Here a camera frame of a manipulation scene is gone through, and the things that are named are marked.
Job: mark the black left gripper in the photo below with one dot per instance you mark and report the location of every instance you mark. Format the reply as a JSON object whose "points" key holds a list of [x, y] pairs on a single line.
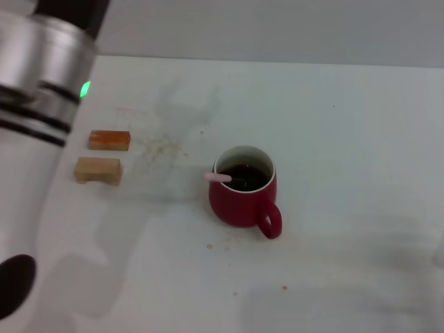
{"points": [[76, 14]]}

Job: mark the red ceramic coffee cup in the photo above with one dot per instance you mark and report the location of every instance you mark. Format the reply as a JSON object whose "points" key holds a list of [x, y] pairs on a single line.
{"points": [[236, 208]]}

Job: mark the orange stained wooden block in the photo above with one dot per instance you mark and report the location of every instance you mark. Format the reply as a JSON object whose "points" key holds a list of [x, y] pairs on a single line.
{"points": [[109, 140]]}

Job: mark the plain light wooden block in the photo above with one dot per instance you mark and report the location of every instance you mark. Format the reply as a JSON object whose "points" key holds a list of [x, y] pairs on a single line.
{"points": [[98, 170]]}

